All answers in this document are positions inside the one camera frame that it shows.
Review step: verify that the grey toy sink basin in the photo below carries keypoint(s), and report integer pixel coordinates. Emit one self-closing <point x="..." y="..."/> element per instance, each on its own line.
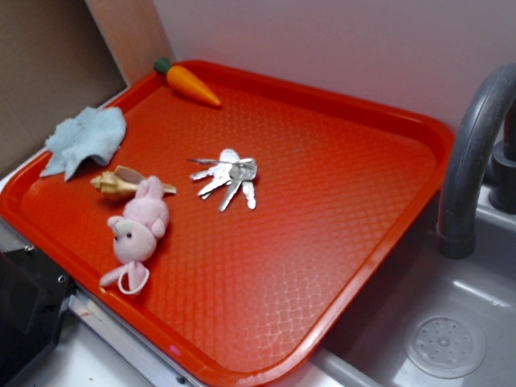
<point x="366" y="346"/>

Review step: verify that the black box corner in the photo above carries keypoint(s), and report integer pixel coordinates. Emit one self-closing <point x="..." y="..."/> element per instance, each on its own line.
<point x="35" y="294"/>

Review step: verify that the golden conch shell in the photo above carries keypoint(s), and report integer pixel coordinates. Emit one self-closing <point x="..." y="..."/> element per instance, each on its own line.
<point x="118" y="185"/>

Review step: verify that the pink plush bunny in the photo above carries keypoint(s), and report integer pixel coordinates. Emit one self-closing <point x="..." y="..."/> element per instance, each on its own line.
<point x="136" y="232"/>

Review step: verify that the light blue cloth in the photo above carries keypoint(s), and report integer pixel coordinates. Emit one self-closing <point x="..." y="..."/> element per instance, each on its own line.
<point x="93" y="133"/>

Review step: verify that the grey sink faucet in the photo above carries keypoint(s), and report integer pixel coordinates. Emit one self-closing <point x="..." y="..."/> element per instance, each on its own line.
<point x="489" y="119"/>

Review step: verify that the red plastic tray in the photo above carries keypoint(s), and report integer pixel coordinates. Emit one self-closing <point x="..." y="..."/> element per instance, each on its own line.
<point x="242" y="297"/>

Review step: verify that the round sink drain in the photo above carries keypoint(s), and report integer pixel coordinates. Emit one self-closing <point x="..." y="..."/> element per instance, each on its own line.
<point x="444" y="344"/>

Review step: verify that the orange toy carrot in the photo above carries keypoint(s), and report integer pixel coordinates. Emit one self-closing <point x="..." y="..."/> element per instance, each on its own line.
<point x="181" y="80"/>

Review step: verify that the black faucet knob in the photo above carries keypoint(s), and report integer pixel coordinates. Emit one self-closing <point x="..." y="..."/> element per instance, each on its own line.
<point x="502" y="195"/>

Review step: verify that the silver key bunch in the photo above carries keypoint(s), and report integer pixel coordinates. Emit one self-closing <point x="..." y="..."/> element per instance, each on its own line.
<point x="232" y="171"/>

